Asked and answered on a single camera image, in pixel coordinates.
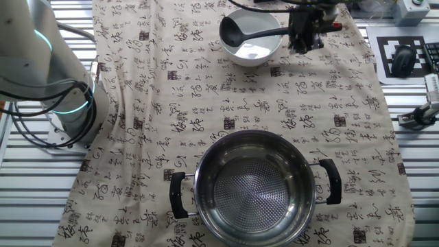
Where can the clear plastic container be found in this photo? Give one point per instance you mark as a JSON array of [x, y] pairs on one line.
[[374, 8]]

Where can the black ladle with red tip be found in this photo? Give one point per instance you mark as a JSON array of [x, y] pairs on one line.
[[233, 34]]

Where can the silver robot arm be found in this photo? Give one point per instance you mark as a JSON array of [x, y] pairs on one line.
[[34, 61]]

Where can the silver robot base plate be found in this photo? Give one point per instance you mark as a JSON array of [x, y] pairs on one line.
[[55, 135]]

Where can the black computer mouse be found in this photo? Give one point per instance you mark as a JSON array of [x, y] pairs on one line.
[[404, 61]]

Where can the small silver camera on clamp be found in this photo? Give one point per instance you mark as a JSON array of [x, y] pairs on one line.
[[433, 89]]

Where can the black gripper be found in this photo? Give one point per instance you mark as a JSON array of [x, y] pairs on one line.
[[308, 15]]

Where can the grey box with dark button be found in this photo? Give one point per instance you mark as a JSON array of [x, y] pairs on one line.
[[408, 15]]

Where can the black and white marker sheet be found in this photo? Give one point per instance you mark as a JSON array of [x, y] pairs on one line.
[[372, 51]]

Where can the black keyboard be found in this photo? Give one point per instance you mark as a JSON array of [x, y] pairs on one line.
[[433, 56]]

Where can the beige calligraphy print tablecloth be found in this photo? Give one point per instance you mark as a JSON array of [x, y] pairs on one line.
[[171, 103]]

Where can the white ceramic bowl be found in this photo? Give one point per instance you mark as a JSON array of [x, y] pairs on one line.
[[257, 51]]

